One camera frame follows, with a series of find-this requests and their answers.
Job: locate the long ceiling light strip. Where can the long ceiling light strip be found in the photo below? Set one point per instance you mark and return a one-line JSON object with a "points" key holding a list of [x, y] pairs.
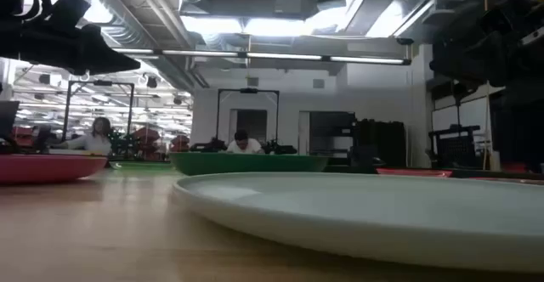
{"points": [[280, 56]]}

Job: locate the black storage cabinets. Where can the black storage cabinets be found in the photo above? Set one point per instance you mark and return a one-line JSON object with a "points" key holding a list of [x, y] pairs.
{"points": [[380, 142]]}

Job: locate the translucent pink plastic plate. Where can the translucent pink plastic plate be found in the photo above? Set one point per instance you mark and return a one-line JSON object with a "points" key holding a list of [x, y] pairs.
{"points": [[414, 172]]}

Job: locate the grey ceiling ventilation box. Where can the grey ceiling ventilation box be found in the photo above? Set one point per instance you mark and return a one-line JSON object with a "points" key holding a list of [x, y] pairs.
{"points": [[289, 2]]}

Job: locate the translucent green plastic plate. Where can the translucent green plastic plate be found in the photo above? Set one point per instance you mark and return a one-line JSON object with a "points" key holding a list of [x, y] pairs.
{"points": [[140, 165]]}

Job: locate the black equipment cart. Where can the black equipment cart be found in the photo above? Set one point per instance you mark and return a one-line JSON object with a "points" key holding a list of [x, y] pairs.
{"points": [[457, 150]]}

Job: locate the dark green plastic plate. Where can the dark green plastic plate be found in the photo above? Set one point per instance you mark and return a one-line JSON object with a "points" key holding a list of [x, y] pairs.
{"points": [[246, 163]]}

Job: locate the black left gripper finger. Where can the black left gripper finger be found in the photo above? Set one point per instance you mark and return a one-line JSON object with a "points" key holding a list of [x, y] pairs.
{"points": [[102, 59]]}

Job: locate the large white plastic plate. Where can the large white plastic plate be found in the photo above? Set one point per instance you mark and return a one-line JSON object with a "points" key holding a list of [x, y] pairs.
{"points": [[361, 214]]}

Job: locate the person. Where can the person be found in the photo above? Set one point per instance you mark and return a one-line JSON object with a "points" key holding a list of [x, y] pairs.
{"points": [[95, 142], [244, 146]]}

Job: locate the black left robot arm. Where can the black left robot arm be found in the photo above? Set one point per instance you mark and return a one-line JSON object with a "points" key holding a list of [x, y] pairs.
{"points": [[8, 1]]}

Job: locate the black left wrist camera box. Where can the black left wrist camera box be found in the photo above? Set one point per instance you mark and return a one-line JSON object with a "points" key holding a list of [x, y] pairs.
{"points": [[70, 8]]}

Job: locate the dark computer monitor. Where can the dark computer monitor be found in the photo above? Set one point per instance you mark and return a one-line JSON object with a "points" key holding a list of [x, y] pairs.
{"points": [[8, 118]]}

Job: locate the opaque pink plastic plate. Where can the opaque pink plastic plate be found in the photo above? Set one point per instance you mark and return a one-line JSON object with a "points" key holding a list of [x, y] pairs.
{"points": [[47, 169]]}

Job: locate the dark shelving unit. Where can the dark shelving unit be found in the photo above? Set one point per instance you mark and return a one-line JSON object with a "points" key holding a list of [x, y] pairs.
{"points": [[331, 129]]}

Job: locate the black gantry frame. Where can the black gantry frame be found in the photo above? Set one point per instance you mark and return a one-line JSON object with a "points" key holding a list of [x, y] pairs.
{"points": [[66, 112], [219, 116]]}

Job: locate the red background equipment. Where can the red background equipment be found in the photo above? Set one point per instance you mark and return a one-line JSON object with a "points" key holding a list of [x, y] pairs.
{"points": [[146, 137], [180, 142]]}

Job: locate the white wall board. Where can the white wall board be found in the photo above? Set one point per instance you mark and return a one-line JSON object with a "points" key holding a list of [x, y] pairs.
{"points": [[472, 114]]}

